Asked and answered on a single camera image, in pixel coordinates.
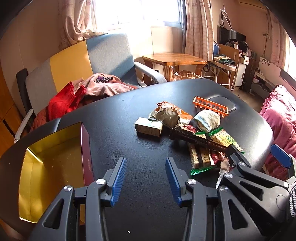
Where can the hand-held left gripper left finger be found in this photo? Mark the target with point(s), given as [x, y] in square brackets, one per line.
[118, 180]

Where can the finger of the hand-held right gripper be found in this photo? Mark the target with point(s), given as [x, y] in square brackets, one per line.
[281, 155]
[240, 157]

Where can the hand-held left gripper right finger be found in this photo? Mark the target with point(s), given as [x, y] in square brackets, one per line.
[173, 180]

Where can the white wrapper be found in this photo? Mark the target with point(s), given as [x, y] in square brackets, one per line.
[224, 166]

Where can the green cracker packet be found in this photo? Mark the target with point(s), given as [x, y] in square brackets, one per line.
[222, 138]
[198, 157]

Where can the dark toy brick strip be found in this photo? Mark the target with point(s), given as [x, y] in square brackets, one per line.
[192, 138]

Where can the orange plastic rack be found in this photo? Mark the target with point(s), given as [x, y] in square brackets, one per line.
[225, 112]

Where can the white sock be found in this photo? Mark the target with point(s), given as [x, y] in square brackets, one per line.
[205, 120]

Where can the small red sachet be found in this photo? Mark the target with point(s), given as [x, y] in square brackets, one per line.
[188, 128]

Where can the green and white carton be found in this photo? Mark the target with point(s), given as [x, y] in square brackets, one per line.
[148, 127]

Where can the gold tin box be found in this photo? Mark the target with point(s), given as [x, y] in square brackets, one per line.
[53, 162]

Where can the orange snack wrapper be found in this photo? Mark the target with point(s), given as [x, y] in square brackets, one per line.
[166, 113]

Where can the person's right hand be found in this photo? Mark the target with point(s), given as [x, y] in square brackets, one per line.
[293, 201]

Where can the pink bedding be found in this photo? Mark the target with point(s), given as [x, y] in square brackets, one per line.
[282, 111]

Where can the white cabinet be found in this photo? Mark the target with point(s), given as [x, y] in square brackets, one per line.
[241, 69]

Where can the white floral board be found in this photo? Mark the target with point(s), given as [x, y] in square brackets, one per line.
[269, 67]

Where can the pink cloth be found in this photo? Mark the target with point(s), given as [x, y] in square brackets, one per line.
[104, 88]

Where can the rust brown cloth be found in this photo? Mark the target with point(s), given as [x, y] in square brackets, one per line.
[40, 120]

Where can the green cloth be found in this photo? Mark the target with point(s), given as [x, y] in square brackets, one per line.
[223, 59]

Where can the blue round basin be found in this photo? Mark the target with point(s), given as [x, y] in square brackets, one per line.
[216, 48]

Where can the striped curtain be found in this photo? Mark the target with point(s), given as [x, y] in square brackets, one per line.
[278, 39]

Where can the wooden side table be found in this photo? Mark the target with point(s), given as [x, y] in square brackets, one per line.
[173, 59]

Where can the black monitor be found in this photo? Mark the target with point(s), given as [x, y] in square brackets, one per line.
[231, 34]

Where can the grey yellow blue armchair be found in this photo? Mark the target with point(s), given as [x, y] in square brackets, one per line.
[108, 53]

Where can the floral curtain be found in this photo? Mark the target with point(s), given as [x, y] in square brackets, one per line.
[76, 18]
[198, 27]

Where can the hanging white bag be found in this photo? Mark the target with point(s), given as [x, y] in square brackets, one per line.
[225, 19]

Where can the air conditioner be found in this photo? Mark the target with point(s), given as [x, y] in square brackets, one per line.
[252, 3]

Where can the window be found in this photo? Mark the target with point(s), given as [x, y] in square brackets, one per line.
[138, 11]

